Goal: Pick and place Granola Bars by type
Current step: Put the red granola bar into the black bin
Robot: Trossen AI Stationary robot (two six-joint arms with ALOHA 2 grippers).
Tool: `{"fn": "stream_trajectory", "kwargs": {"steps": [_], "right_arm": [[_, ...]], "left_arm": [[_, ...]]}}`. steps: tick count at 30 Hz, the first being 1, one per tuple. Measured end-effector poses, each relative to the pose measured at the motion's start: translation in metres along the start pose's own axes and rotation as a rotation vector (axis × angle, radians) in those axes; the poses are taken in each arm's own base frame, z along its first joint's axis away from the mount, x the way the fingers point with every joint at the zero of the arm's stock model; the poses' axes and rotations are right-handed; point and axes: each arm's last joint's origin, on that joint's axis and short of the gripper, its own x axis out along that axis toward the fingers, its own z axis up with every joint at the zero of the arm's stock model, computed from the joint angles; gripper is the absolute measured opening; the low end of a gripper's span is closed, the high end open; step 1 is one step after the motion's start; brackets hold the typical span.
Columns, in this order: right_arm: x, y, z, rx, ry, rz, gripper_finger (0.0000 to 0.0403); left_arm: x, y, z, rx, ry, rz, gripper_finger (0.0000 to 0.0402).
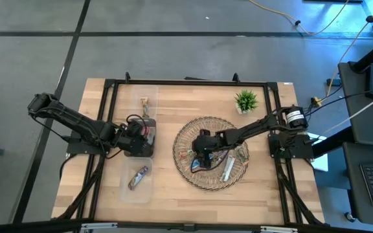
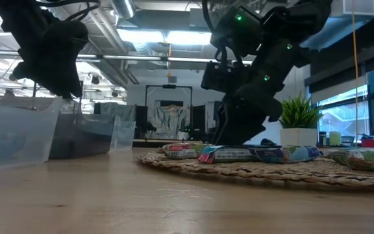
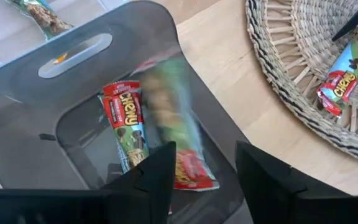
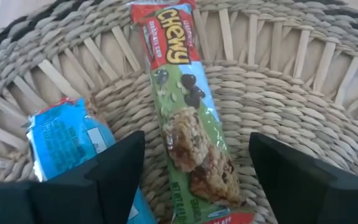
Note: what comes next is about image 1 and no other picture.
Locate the clear plastic container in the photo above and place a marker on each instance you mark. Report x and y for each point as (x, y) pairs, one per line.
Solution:
(136, 97)
(141, 194)

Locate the purple granola bar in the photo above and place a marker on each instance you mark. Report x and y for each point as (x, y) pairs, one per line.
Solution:
(220, 156)
(138, 178)

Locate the white paper sheet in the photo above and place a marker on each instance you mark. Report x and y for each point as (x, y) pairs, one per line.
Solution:
(321, 163)

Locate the black diagonal pole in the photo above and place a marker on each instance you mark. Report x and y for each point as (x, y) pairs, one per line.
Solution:
(372, 56)

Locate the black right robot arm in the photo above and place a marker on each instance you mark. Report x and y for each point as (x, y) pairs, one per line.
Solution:
(254, 127)

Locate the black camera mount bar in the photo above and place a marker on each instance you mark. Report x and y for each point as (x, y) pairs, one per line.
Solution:
(28, 226)

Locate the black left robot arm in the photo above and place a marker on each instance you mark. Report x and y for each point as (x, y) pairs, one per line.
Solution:
(76, 121)

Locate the blue power strip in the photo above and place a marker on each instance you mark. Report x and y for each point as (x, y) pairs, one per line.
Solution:
(333, 82)

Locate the black caster wheel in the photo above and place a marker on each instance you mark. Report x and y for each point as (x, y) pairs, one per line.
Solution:
(350, 217)

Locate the silver bracket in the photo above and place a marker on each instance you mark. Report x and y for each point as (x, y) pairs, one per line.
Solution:
(99, 226)
(278, 229)

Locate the white rod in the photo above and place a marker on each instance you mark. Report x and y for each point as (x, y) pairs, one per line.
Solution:
(361, 111)

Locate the dark brown plastic container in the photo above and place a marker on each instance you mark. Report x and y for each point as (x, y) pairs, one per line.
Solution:
(152, 150)

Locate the small green potted plant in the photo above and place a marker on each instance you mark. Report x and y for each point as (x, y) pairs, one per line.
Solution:
(246, 101)

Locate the white granola bar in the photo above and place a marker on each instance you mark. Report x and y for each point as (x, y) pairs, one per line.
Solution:
(228, 168)

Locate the yellow plug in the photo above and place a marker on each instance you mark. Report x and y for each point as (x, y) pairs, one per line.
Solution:
(317, 102)

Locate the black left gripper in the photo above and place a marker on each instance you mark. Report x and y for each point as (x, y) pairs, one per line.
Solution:
(134, 139)

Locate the round woven basket tray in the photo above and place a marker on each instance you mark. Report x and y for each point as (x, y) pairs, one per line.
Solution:
(206, 181)

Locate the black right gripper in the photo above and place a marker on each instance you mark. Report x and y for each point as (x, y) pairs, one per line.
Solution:
(206, 142)

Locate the black aluminium table frame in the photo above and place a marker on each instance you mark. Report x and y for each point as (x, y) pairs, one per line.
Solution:
(189, 83)

